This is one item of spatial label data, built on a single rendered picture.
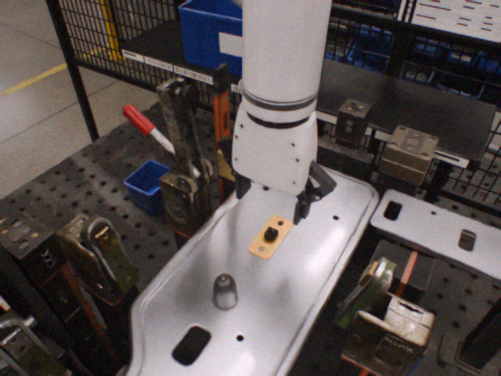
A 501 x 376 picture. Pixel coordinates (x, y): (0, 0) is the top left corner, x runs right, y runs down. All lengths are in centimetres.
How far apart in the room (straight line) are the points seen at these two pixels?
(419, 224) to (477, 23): 44
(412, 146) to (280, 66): 40
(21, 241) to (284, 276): 34
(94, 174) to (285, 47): 95
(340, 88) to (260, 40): 55
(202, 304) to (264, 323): 9
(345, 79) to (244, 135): 52
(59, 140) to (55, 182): 146
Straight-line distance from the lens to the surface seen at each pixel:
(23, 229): 55
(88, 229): 53
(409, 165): 74
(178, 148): 59
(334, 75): 98
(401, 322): 53
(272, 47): 39
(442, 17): 95
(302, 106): 43
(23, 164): 263
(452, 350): 94
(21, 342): 51
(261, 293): 57
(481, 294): 105
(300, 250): 61
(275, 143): 46
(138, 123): 64
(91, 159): 131
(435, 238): 69
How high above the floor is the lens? 148
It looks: 44 degrees down
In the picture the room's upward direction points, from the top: straight up
